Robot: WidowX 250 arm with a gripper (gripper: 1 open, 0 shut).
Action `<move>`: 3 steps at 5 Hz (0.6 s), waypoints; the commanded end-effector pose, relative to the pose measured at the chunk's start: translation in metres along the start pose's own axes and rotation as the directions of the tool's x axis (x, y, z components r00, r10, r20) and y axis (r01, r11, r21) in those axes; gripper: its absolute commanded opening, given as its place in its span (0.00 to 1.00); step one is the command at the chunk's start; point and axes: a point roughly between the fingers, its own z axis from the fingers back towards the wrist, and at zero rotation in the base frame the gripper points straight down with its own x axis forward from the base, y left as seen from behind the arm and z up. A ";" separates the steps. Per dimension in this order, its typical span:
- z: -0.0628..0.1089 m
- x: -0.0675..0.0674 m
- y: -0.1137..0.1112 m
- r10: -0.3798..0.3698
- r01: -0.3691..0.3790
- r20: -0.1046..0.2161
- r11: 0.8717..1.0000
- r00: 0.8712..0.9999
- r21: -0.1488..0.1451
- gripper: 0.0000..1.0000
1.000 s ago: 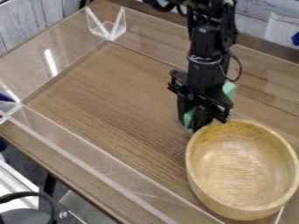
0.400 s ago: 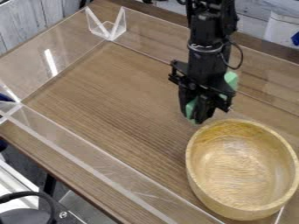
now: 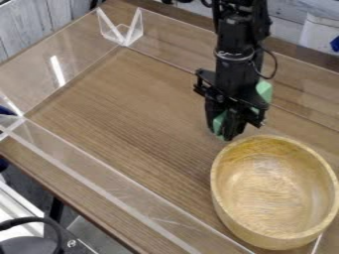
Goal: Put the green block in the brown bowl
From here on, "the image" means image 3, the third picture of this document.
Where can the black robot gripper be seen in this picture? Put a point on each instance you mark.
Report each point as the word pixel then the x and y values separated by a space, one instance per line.
pixel 235 75

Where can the green rectangular block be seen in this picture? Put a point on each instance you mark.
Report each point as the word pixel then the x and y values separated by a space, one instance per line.
pixel 252 103

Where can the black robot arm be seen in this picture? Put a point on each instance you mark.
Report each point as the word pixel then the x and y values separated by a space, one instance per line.
pixel 242 27

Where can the brown wooden bowl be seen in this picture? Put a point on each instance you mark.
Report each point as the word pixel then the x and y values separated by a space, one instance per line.
pixel 275 191

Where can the white cylindrical container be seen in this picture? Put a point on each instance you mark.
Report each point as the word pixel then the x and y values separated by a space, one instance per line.
pixel 320 34

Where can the black table leg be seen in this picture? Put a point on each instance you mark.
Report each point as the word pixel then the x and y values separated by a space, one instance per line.
pixel 56 210

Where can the grey metal plate with screw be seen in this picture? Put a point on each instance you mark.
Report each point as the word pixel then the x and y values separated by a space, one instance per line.
pixel 83 238

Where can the blue object at left edge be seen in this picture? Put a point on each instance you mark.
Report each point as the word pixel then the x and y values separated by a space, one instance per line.
pixel 5 111

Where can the clear acrylic corner bracket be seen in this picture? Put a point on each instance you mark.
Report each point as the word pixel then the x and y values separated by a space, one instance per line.
pixel 120 34

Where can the clear acrylic front wall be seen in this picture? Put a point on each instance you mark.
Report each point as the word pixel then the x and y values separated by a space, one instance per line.
pixel 136 216

